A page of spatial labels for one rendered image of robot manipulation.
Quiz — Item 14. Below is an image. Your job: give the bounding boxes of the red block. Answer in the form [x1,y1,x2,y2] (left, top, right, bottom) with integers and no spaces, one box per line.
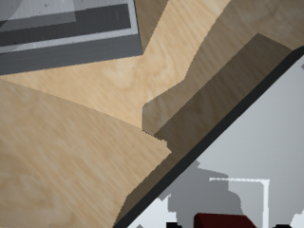
[194,213,257,228]

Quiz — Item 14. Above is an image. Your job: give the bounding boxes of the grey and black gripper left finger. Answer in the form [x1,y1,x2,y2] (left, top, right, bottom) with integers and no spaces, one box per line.
[166,222,182,228]

